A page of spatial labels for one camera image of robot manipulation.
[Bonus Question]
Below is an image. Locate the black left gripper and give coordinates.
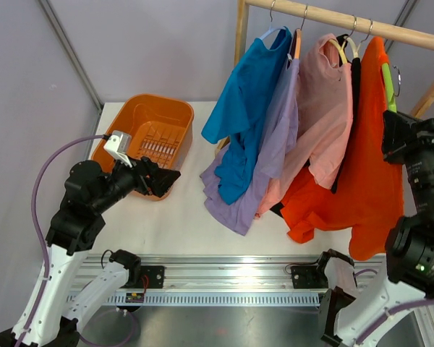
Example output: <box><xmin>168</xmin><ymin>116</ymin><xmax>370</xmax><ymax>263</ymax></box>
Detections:
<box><xmin>93</xmin><ymin>150</ymin><xmax>181</xmax><ymax>213</ymax></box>

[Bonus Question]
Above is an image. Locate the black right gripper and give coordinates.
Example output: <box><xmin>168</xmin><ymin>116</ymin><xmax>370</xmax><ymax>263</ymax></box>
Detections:
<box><xmin>385</xmin><ymin>109</ymin><xmax>434</xmax><ymax>219</ymax></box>

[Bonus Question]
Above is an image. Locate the lime green hanger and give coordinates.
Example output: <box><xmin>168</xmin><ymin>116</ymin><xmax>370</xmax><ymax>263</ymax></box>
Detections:
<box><xmin>381</xmin><ymin>63</ymin><xmax>401</xmax><ymax>113</ymax></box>

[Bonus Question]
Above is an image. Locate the orange t shirt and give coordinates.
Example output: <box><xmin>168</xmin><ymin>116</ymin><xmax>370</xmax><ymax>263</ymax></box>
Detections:
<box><xmin>281</xmin><ymin>37</ymin><xmax>404</xmax><ymax>261</ymax></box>

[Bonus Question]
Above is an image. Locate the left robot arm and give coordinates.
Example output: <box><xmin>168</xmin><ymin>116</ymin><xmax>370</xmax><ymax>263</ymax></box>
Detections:
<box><xmin>0</xmin><ymin>157</ymin><xmax>180</xmax><ymax>346</ymax></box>

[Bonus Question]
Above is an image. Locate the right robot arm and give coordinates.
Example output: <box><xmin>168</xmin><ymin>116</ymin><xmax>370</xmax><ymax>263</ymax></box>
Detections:
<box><xmin>313</xmin><ymin>111</ymin><xmax>434</xmax><ymax>346</ymax></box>

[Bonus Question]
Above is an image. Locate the pink t shirt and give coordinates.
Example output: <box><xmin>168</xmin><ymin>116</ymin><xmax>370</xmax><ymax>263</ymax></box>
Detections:
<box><xmin>255</xmin><ymin>33</ymin><xmax>354</xmax><ymax>218</ymax></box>

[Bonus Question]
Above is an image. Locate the cream yellow hanger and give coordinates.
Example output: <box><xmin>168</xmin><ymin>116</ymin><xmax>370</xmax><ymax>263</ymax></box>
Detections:
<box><xmin>328</xmin><ymin>16</ymin><xmax>357</xmax><ymax>64</ymax></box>

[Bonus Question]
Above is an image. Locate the black t shirt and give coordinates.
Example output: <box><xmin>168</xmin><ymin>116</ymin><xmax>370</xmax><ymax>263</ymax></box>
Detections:
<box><xmin>269</xmin><ymin>33</ymin><xmax>362</xmax><ymax>218</ymax></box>

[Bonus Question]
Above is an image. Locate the lilac t shirt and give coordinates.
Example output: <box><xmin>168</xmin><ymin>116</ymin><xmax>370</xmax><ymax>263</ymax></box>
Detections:
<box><xmin>200</xmin><ymin>56</ymin><xmax>299</xmax><ymax>236</ymax></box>

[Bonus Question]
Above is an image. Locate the blue t shirt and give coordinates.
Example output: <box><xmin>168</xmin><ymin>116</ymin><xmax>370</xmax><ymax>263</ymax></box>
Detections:
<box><xmin>202</xmin><ymin>27</ymin><xmax>292</xmax><ymax>205</ymax></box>

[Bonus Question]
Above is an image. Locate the orange brown hanger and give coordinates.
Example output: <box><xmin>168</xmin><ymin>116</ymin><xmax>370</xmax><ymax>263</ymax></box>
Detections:
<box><xmin>290</xmin><ymin>4</ymin><xmax>309</xmax><ymax>59</ymax></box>

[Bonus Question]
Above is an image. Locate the light blue hanger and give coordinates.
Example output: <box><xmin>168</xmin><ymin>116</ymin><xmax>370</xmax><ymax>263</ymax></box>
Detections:
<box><xmin>259</xmin><ymin>0</ymin><xmax>286</xmax><ymax>40</ymax></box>

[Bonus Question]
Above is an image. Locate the orange plastic basket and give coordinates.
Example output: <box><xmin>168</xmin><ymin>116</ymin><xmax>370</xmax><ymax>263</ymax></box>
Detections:
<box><xmin>91</xmin><ymin>93</ymin><xmax>195</xmax><ymax>202</ymax></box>

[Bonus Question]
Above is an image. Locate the wooden clothes rack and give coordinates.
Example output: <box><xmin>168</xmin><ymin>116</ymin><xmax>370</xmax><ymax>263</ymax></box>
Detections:
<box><xmin>214</xmin><ymin>0</ymin><xmax>434</xmax><ymax>153</ymax></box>

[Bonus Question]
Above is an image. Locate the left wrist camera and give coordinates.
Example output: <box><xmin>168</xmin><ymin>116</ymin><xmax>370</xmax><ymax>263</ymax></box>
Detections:
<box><xmin>103</xmin><ymin>130</ymin><xmax>133</xmax><ymax>168</ymax></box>

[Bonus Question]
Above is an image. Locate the aluminium mounting rail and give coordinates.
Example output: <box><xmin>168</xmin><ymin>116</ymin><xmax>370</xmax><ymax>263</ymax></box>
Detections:
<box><xmin>57</xmin><ymin>254</ymin><xmax>434</xmax><ymax>347</ymax></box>

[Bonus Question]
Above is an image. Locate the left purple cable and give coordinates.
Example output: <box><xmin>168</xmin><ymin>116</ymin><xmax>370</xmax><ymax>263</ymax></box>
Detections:
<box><xmin>12</xmin><ymin>134</ymin><xmax>106</xmax><ymax>347</ymax></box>

